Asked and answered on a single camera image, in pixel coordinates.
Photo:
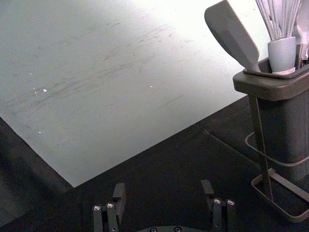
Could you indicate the grey spatula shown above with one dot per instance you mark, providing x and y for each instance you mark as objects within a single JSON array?
[{"x": 231, "y": 31}]

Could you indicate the black table cloth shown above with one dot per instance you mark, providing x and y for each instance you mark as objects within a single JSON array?
[{"x": 169, "y": 157}]

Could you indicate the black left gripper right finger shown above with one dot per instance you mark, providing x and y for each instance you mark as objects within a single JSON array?
[{"x": 218, "y": 212}]

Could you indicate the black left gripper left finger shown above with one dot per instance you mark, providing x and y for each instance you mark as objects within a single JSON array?
[{"x": 119, "y": 195}]

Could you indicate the pale kitchen utensil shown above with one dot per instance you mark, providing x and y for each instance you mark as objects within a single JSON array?
[{"x": 303, "y": 29}]

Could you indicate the plain pale wall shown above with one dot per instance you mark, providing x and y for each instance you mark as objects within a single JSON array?
[{"x": 96, "y": 72}]

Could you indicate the black rack with steel bars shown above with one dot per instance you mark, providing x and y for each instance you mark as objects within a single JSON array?
[{"x": 285, "y": 116}]

